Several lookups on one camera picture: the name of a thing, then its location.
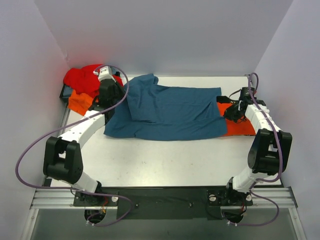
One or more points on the folded orange t shirt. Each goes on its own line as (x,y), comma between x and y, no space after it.
(244,128)

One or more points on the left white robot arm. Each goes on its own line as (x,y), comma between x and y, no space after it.
(63,157)

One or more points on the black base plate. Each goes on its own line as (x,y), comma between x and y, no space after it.
(164,203)

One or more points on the teal blue t shirt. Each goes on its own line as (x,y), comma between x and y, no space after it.
(166,113)

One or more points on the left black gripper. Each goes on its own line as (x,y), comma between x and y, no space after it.
(110,83)

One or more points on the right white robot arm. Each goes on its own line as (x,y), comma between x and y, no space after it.
(269,153)

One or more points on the red t shirt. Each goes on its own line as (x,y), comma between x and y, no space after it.
(83,80)

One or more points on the orange crumpled t shirt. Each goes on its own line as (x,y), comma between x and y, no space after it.
(80,103)

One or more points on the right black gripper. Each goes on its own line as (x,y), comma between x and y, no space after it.
(230,110)

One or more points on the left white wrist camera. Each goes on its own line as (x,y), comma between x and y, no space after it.
(103,72)

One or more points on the folded black t shirt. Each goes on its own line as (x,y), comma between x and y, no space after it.
(225,99)

